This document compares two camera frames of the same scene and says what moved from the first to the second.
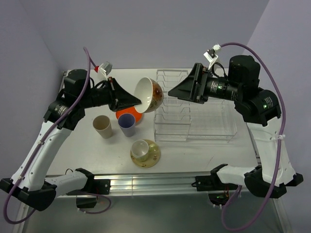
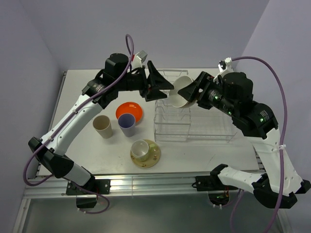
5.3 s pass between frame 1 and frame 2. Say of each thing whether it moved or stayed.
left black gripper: moved
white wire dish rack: stayed
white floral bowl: moved
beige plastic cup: stayed
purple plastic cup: stayed
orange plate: stayed
